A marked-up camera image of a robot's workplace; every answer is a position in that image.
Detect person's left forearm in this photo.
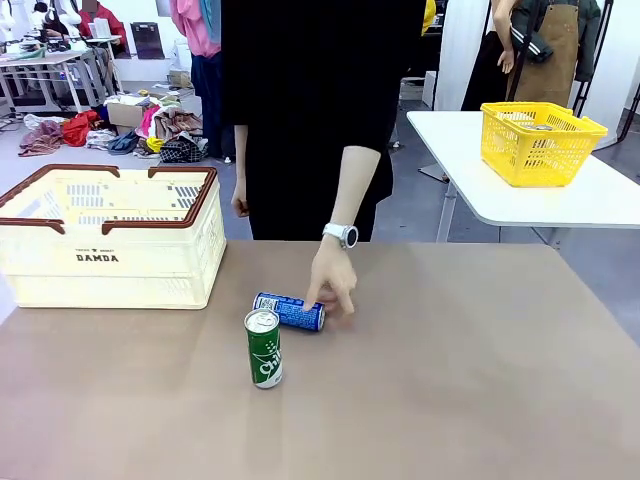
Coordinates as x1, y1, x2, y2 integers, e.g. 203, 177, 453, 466
327, 145, 382, 236

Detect cream basket with brown handles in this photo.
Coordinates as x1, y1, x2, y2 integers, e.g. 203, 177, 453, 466
0, 163, 229, 311

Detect person's left hand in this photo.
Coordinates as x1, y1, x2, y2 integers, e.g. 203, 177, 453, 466
304, 237, 359, 317

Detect silver wristwatch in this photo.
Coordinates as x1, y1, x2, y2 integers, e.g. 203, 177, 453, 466
322, 223, 360, 250

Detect white background desk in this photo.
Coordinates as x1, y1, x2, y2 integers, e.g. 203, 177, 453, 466
0, 47, 94, 114

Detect person's right hand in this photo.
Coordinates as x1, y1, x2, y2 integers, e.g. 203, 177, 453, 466
230, 180, 252, 219

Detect red cloth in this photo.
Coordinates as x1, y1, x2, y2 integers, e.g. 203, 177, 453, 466
62, 110, 101, 148

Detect navy trousers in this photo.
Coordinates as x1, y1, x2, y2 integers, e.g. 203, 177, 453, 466
189, 52, 236, 161

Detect blue cloth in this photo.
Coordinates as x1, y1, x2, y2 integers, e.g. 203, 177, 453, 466
107, 130, 141, 155

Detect brown leather apron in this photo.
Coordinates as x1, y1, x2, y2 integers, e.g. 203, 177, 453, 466
507, 0, 581, 109

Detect black white checked bag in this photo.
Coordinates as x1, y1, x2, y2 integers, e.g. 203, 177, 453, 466
159, 135, 207, 164

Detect pink brown cloth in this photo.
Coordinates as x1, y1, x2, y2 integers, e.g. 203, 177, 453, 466
18, 119, 66, 157

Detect white partition board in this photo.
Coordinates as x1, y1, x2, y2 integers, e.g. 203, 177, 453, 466
433, 0, 494, 112

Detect person in red jacket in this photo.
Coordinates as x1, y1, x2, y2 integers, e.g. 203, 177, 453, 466
77, 0, 126, 59

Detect yellow plastic basket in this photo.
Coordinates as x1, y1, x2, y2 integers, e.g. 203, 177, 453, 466
479, 101, 609, 189

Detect pink garment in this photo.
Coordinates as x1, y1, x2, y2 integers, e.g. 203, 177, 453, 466
168, 0, 222, 59

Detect person's right forearm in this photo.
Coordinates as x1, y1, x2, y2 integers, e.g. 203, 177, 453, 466
233, 123, 250, 187

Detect striped cloth pile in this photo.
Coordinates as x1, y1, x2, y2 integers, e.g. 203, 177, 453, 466
149, 107, 204, 139

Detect open cardboard box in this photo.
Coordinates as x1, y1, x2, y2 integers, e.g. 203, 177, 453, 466
104, 97, 151, 136

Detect dark jacket with white stripes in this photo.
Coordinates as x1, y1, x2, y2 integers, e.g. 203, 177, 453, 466
509, 0, 601, 81

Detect person in black shirt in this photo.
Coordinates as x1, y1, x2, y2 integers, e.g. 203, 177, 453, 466
219, 0, 426, 242

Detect blue drink can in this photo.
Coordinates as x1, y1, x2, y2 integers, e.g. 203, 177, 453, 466
252, 291, 327, 333

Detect black stand legs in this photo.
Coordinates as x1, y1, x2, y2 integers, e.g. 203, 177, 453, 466
572, 0, 616, 119

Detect green drink can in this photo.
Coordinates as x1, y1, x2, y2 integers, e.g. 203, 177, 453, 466
243, 308, 284, 390

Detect beige mannequin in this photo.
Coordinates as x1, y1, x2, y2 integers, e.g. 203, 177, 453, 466
492, 0, 517, 76

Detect white side table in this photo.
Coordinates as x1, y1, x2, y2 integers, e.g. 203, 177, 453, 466
405, 109, 640, 246

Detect black dress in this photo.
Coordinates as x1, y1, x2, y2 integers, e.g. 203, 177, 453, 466
459, 29, 512, 112

